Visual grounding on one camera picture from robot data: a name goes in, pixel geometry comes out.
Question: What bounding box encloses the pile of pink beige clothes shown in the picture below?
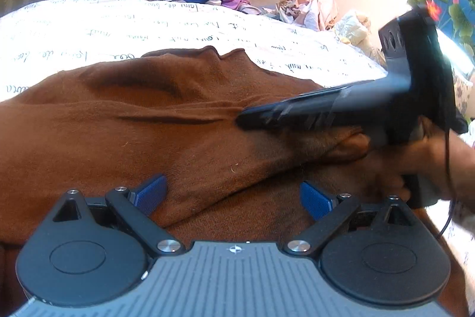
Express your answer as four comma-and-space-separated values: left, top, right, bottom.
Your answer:
276, 0, 339, 32

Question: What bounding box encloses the person's right hand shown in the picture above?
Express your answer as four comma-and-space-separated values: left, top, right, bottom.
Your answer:
328, 117, 458, 205

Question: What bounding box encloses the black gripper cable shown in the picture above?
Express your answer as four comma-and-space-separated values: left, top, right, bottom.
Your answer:
438, 126, 459, 240

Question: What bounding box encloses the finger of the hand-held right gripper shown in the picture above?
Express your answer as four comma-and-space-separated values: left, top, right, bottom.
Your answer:
275, 80, 376, 110
235, 102, 373, 135

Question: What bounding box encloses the pale yellow crumpled cloth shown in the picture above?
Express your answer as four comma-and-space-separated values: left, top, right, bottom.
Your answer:
334, 10, 388, 69

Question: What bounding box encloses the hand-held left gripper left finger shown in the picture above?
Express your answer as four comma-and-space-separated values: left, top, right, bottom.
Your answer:
52, 174, 186, 258

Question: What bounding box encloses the white script-printed blanket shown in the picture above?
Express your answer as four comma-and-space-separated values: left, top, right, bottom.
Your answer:
0, 0, 475, 266

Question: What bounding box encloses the person's right forearm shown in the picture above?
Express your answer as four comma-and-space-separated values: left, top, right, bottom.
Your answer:
447, 139, 475, 202

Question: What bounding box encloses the brown knit sweater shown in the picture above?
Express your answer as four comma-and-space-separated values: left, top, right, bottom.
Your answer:
0, 46, 472, 317

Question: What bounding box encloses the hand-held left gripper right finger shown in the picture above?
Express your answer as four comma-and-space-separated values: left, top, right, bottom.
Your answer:
283, 181, 416, 258

